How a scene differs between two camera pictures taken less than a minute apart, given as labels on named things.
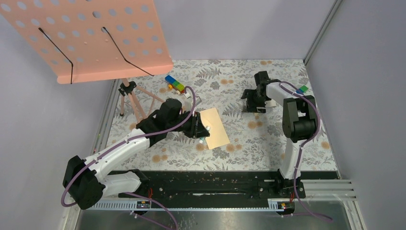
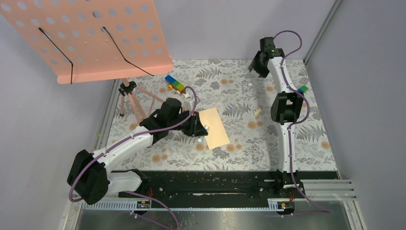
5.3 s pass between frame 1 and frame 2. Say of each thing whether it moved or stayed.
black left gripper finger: stayed
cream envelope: stayed
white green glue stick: stayed
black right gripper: moved
